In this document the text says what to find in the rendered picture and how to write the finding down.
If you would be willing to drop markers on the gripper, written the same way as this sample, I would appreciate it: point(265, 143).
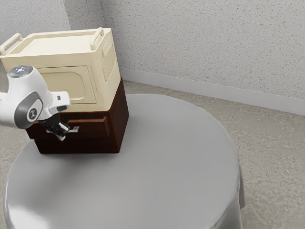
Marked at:
point(48, 122)

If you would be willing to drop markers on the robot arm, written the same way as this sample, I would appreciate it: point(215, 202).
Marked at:
point(28, 95)

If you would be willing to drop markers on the dark brown cabinet drawer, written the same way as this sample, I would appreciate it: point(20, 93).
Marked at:
point(90, 130)

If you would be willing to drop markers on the dark brown wooden cabinet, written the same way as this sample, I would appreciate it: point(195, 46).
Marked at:
point(114, 119)

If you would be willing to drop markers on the cream box with lid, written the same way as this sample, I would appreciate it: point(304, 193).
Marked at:
point(71, 64)

